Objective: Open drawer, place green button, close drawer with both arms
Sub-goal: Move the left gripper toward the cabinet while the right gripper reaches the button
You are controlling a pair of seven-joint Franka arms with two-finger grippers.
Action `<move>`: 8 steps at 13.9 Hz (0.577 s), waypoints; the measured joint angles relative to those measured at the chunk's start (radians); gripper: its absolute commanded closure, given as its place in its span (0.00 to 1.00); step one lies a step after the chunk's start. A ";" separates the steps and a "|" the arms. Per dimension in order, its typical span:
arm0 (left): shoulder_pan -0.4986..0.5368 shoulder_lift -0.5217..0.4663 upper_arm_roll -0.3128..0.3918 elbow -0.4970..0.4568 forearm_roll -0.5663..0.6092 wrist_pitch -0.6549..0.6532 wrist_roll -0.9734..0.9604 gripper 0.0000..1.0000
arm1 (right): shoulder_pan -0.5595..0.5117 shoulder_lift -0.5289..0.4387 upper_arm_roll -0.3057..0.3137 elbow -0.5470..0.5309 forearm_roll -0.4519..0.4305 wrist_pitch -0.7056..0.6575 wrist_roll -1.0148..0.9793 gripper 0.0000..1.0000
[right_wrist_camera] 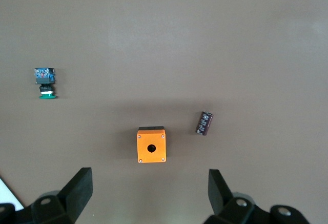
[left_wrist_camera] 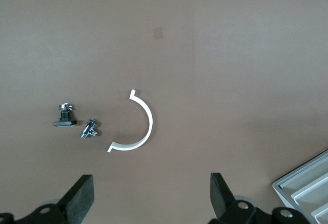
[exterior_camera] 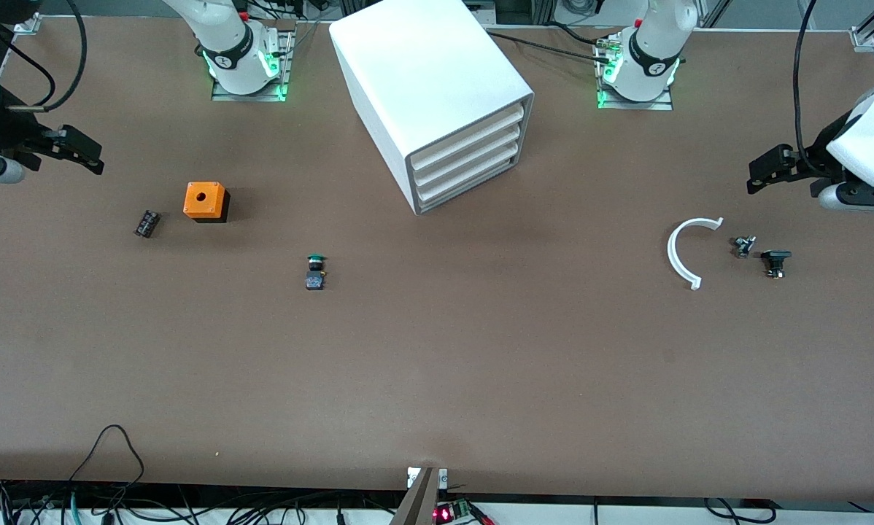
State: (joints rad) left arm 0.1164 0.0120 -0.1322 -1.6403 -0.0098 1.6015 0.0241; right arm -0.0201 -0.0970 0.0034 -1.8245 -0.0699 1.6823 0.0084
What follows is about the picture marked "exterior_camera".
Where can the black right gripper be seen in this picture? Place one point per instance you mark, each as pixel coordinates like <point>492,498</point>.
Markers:
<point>8,130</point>

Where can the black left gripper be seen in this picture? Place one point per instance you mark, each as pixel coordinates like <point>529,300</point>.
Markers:
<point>818,148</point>

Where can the green push button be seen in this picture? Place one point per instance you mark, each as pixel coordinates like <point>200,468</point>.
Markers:
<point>316,277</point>

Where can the deep white drawer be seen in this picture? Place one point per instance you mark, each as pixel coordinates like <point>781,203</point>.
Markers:
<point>466,182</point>

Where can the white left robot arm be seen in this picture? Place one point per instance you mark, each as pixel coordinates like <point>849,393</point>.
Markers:
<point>652,44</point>

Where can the black push button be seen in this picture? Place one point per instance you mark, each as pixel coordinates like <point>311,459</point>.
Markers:
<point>775,257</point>

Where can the orange button box with hole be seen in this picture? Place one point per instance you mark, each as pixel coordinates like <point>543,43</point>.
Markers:
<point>203,198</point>

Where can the white drawer cabinet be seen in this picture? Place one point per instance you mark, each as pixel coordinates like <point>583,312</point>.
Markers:
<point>422,65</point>

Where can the small grey metal component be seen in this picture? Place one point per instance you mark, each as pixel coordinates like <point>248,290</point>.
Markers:
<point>743,246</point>

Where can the small black contact block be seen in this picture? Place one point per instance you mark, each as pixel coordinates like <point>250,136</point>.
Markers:
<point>147,224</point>

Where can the white curved plastic arc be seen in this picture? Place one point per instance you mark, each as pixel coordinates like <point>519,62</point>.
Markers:
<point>672,251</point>

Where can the circuit board with red light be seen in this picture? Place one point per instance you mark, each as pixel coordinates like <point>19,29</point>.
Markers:
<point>444,514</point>

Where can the aluminium frame corner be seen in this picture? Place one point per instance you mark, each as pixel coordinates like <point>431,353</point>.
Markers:
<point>28,25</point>
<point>864,38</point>

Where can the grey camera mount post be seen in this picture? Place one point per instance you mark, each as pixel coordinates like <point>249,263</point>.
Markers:
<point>419,503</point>

